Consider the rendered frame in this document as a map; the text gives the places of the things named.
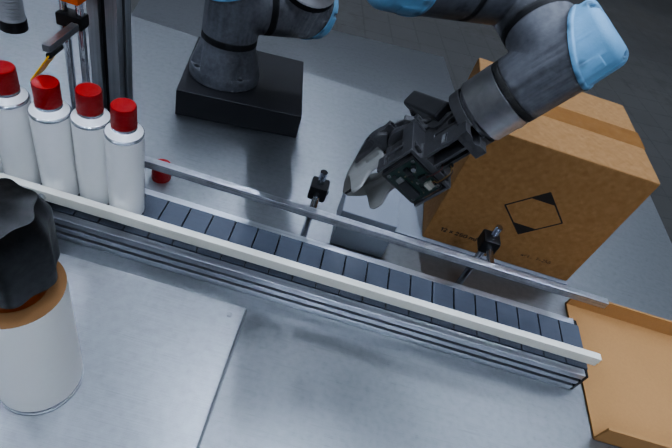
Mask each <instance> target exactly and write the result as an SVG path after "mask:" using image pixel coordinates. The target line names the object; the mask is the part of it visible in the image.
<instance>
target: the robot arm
mask: <svg viewBox="0 0 672 448"><path fill-rule="evenodd" d="M367 1H368V3H369V4H370V5H371V6H372V7H374V8H376V9H378V10H381V11H387V12H392V13H395V14H397V15H400V16H404V17H416V16H421V17H429V18H438V19H446V20H454V21H461V22H469V23H478V24H487V25H492V26H493V27H494V28H495V29H496V31H497V33H498V35H499V37H500V39H501V41H502V43H503V45H504V47H505V48H506V49H507V50H508V53H507V54H505V55H504V56H503V57H501V58H500V59H498V60H497V61H495V62H494V63H492V64H490V65H489V66H488V67H486V68H485V69H483V70H482V71H480V72H479V73H477V74H476V75H474V76H473V77H472V78H470V79H469V80H467V81H466V82H464V83H463V84H462V87H461V88H459V89H458V90H456V91H455V92H453V93H452V94H451V95H450V96H449V102H447V101H444V100H441V99H438V98H435V97H433V96H430V95H427V94H424V93H421V92H419V91H413V92H412V93H411V94H410V95H409V96H408V97H407V98H406V99H405V100H404V104H405V106H406V107H407V108H408V109H409V111H410V114H411V116H409V115H405V116H404V119H402V120H399V121H397V122H395V123H393V122H392V121H389V122H388V123H387V124H386V125H384V126H382V127H380V128H378V129H376V130H374V131H373V132H372V133H371V134H370V135H369V136H368V137H367V138H366V140H365V141H364V143H363V145H362V146H361V148H360V150H359V152H358V153H357V156H356V158H355V160H354V161H353V163H352V165H351V167H350V169H349V171H348V173H347V175H346V178H345V181H344V186H343V193H345V194H346V195H347V196H365V195H367V198H368V203H369V207H370V208H371V209H376V208H378V207H380V206H381V205H382V204H383V203H384V201H385V199H386V197H387V195H388V194H389V192H390V191H391V190H393V189H394V188H396V189H397V190H398V191H399V192H400V193H401V194H402V195H403V196H404V197H405V198H406V199H408V200H409V201H410V202H411V203H412V204H414V206H415V207H417V206H419V205H421V204H423V203H424V202H426V201H428V200H430V199H432V198H433V197H435V196H437V195H439V194H441V193H442V192H444V191H446V190H448V189H450V188H451V175H452V173H453V169H452V167H453V166H454V165H453V164H454V163H456V162H458V161H459V160H461V159H463V158H464V157H466V156H468V155H469V154H472V156H473V157H474V158H475V159H477V158H478V157H480V156H482V155H484V154H485V153H487V152H486V146H487V145H488V144H490V143H492V142H494V141H495V140H500V139H501V138H503V137H505V136H507V135H508V134H510V133H512V132H513V131H515V130H517V129H520V128H522V127H523V126H524V125H526V124H527V123H529V122H531V121H533V120H534V119H536V118H538V117H540V116H541V115H543V114H545V113H546V112H548V111H550V110H552V109H553V108H555V107H557V106H559V105H560V104H562V103H564V102H565V101H567V100H569V99H571V98H572V97H574V96H576V95H578V94H579V93H581V92H583V91H588V90H589V89H591V88H592V87H593V86H594V84H596V83H597V82H599V81H600V80H602V79H604V78H605V77H607V76H608V75H610V74H611V73H613V72H615V71H616V70H618V69H619V68H621V67H622V66H623V65H624V64H625V63H626V62H627V60H628V56H629V52H628V49H627V47H626V45H625V43H624V42H623V40H622V38H621V37H620V35H619V34H618V32H617V30H616V29H615V27H614V26H613V24H612V23H611V21H610V19H609V18H608V16H607V15H606V13H605V12H604V10H603V9H602V7H601V6H600V5H599V3H598V2H597V1H596V0H585V1H584V2H582V3H580V4H575V5H574V4H573V3H571V1H570V0H367ZM337 13H338V0H205V2H204V11H203V21H202V30H201V37H200V39H199V41H198V43H197V45H196V47H195V49H194V51H193V53H192V55H191V57H190V62H189V72H190V75H191V76H192V77H193V78H194V79H195V80H196V81H197V82H199V83H200V84H202V85H204V86H206V87H208V88H211V89H214V90H218V91H223V92H232V93H237V92H245V91H248V90H251V89H253V88H254V87H255V86H256V85H257V83H258V79H259V72H260V71H259V64H258V58H257V51H256V46H257V40H258V36H259V35H265V36H277V37H289V38H300V39H303V40H310V39H320V38H323V37H324V36H326V35H327V34H328V33H329V32H330V30H331V29H332V27H333V26H334V23H335V21H336V14H337ZM375 169H377V173H373V174H371V173H372V172H373V171H374V170H375ZM437 190H438V191H437ZM435 191H436V192H435ZM433 192H435V193H433ZM432 193H433V194H432ZM430 194H431V195H430ZM428 195H429V196H428ZM426 196H427V197H426ZM424 197H426V198H424ZM423 198H424V199H423Z"/></svg>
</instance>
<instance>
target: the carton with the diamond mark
mask: <svg viewBox="0 0 672 448"><path fill-rule="evenodd" d="M486 152H487V153H485V154H484V155H482V156H480V157H478V158H477V159H475V158H474V157H473V156H472V154H469V155H468V156H466V157H464V158H463V159H461V160H459V161H458V162H456V163H454V164H453V165H454V166H453V167H452V169H453V173H452V175H451V188H450V189H448V190H446V191H444V192H442V193H441V194H439V195H437V196H435V197H433V198H432V199H430V200H428V201H426V202H424V212H423V230H422V236H423V237H426V238H430V239H433V240H436V241H439V242H442V243H446V244H449V245H452V246H455V247H458V248H462V249H465V250H468V251H471V252H474V253H477V251H478V247H477V238H478V237H479V235H480V234H481V233H482V231H483V230H484V229H487V230H490V231H493V229H494V228H495V226H496V225H497V224H499V225H501V226H502V227H503V230H502V231H501V232H500V241H501V246H500V247H499V249H498V250H497V251H496V253H495V254H494V259H497V260H500V261H503V262H507V263H510V264H513V265H516V266H519V267H523V268H526V269H529V270H532V271H535V272H539V273H542V274H545V275H548V276H551V277H555V278H558V279H561V280H564V281H566V280H568V279H569V278H570V277H571V276H572V275H573V274H574V272H575V271H576V270H577V269H578V268H579V267H580V266H581V265H582V264H583V263H584V262H585V261H586V260H587V259H588V258H589V257H590V256H591V255H592V254H593V253H594V252H595V251H596V250H597V249H598V248H599V247H600V246H601V245H602V244H603V243H604V242H605V241H606V240H607V239H608V238H609V237H610V236H611V235H612V234H613V233H614V232H615V231H616V229H617V228H618V227H619V226H620V225H621V224H622V223H623V222H624V221H625V220H626V219H627V218H628V217H629V216H630V215H631V214H632V213H633V212H634V211H635V210H636V209H637V208H638V207H639V206H640V205H641V204H642V203H643V202H644V201H645V200H646V199H647V198H648V197H649V196H650V195H651V194H652V193H653V192H654V191H655V190H656V189H657V188H658V186H659V185H660V182H659V179H658V177H657V175H656V173H655V171H654V169H653V167H652V165H651V163H650V161H649V159H648V157H647V155H646V152H645V147H644V145H643V143H642V141H641V139H640V137H639V135H638V133H637V132H635V130H634V127H633V125H632V123H631V121H630V119H629V117H628V115H627V113H626V111H625V109H624V107H623V105H620V104H617V103H614V102H611V101H608V100H605V99H602V98H599V97H596V96H593V95H590V94H587V93H584V92H581V93H579V94H578V95H576V96H574V97H572V98H571V99H569V100H567V101H565V102H564V103H562V104H560V105H559V106H557V107H555V108H553V109H552V110H550V111H548V112H546V113H545V114H543V115H541V116H540V117H538V118H536V119H534V120H533V121H531V122H529V123H527V124H526V125H524V126H523V127H522V128H520V129H517V130H515V131H513V132H512V133H510V134H508V135H507V136H505V137H503V138H501V139H500V140H495V141H494V142H492V143H490V144H488V145H487V146H486Z"/></svg>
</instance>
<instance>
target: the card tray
mask: <svg viewBox="0 0 672 448"><path fill-rule="evenodd" d="M608 302H609V301H608ZM565 306H566V311H567V316H568V317H569V318H572V319H573V320H576V323H577V325H578V327H579V331H580V336H581V340H582V345H583V349H586V350H589V351H592V352H596V353H599V354H600V355H601V359H602V360H601V361H600V362H599V363H598V364H596V365H595V366H593V365H590V364H587V367H588V369H587V372H588V376H589V377H588V378H587V379H586V380H585V381H583V382H582V387H583V392H584V397H585V402H586V406H587V411H588V416H589V421H590V425H591V430H592V435H593V439H594V440H597V441H600V442H603V443H607V444H610V445H614V446H617V447H621V448H672V321H670V320H667V319H664V318H661V317H657V316H654V315H651V314H648V313H644V312H641V311H638V310H635V309H631V308H628V307H625V306H622V305H618V304H615V303H612V302H609V305H608V306H607V307H606V308H600V307H597V306H594V305H591V304H587V303H584V302H581V301H578V300H574V299H571V298H570V299H569V300H568V301H566V302H565Z"/></svg>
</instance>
